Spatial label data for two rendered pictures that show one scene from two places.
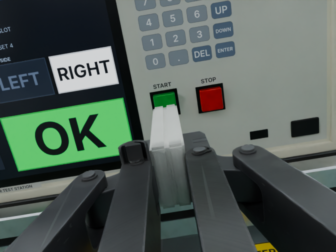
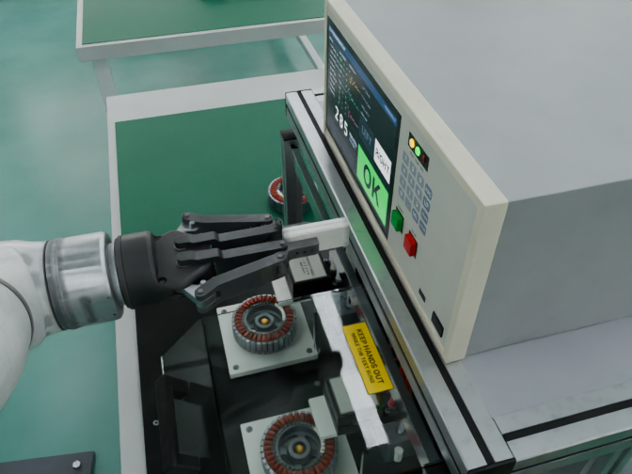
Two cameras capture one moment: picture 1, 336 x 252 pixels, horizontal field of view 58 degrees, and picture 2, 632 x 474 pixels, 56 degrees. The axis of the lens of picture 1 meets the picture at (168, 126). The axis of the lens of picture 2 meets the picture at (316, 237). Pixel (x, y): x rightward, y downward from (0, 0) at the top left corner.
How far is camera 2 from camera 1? 0.57 m
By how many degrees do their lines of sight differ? 65
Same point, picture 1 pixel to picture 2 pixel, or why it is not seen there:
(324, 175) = (407, 351)
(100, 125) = (379, 195)
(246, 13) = (434, 221)
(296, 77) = (441, 290)
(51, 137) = (367, 176)
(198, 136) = (310, 243)
